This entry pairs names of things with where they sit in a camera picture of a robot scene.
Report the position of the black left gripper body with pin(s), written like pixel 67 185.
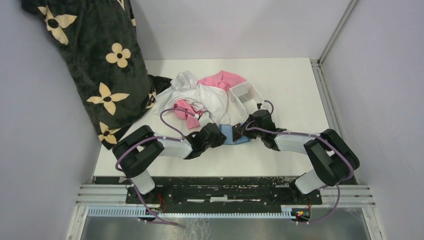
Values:
pixel 217 142

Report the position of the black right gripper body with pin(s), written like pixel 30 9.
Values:
pixel 251 134

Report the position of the blue leather card holder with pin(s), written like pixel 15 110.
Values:
pixel 226 130

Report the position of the single dark credit card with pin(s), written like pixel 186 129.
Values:
pixel 237 132

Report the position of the stack of credit cards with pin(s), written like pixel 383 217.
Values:
pixel 243 94

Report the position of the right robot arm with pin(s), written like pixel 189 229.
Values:
pixel 331 158

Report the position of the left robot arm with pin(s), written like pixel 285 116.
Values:
pixel 136 152

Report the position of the clear plastic tray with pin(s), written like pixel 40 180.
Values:
pixel 249 107

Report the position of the white cloth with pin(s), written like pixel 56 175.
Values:
pixel 198 98

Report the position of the pink cloth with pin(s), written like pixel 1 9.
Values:
pixel 223 80

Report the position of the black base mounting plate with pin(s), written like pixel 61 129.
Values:
pixel 223 192

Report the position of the black floral blanket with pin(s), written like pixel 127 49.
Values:
pixel 97 39

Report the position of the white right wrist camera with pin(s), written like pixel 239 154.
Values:
pixel 263 105

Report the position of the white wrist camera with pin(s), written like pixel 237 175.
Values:
pixel 205 119
pixel 263 105

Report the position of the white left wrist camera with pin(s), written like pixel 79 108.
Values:
pixel 205 119

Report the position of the aluminium frame rail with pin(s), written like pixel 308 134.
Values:
pixel 106 200

